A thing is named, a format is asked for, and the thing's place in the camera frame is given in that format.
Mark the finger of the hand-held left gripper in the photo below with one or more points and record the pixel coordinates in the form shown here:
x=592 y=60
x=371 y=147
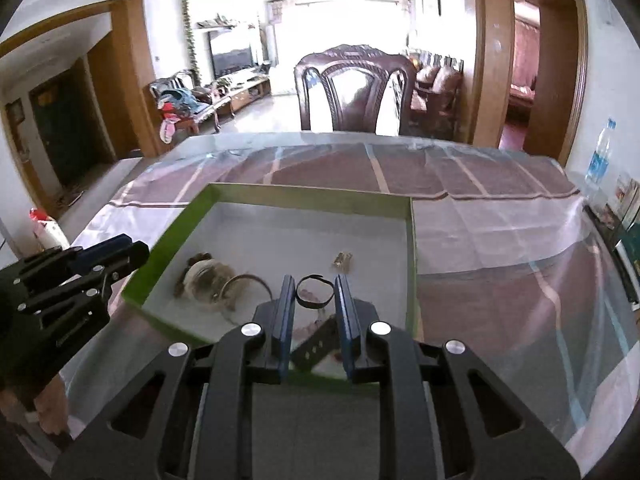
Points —
x=100 y=250
x=75 y=292

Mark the brown sofa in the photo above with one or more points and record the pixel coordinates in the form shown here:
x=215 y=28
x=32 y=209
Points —
x=440 y=85

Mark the dark entrance door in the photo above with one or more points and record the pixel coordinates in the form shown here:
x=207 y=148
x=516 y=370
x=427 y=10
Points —
x=65 y=125

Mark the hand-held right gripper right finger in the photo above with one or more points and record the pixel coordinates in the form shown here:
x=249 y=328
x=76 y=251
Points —
x=345 y=320

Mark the pink curtain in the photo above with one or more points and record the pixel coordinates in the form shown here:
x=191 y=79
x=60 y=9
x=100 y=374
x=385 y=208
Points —
x=526 y=55

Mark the dark carved wooden chair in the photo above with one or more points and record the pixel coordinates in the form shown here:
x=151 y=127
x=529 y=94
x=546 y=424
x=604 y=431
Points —
x=355 y=55

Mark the light printed box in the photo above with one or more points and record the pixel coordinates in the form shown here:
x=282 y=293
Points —
x=626 y=195

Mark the wooden television cabinet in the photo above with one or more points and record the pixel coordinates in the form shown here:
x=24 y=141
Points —
x=250 y=90

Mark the dark green book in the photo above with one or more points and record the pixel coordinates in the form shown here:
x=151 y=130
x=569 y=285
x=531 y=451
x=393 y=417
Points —
x=629 y=260

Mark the green cardboard box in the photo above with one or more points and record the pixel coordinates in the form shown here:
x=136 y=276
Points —
x=300 y=230

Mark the flat screen television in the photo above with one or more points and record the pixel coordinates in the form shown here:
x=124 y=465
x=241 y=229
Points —
x=230 y=57

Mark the black wrist watch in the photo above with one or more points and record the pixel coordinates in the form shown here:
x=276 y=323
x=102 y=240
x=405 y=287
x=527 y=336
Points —
x=315 y=347

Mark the pile of clothes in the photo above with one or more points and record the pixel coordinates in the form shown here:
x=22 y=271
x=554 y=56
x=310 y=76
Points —
x=175 y=100

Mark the wooden armchair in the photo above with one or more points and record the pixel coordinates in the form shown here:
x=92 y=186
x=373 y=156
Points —
x=210 y=105

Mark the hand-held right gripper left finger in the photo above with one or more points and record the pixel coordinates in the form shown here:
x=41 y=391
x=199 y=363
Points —
x=286 y=310

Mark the wall shelf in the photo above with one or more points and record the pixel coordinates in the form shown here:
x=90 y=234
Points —
x=220 y=24

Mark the silver bangle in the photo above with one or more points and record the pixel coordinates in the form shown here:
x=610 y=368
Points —
x=250 y=277

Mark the person's left hand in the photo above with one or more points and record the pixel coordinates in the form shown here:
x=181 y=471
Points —
x=52 y=407

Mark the green ivy garland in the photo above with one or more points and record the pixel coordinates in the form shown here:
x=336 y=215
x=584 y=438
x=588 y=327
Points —
x=191 y=35

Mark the clear water bottle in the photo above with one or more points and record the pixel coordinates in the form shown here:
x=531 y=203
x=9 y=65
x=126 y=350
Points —
x=597 y=160

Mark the white and red bag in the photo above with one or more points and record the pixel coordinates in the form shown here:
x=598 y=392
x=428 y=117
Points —
x=50 y=232

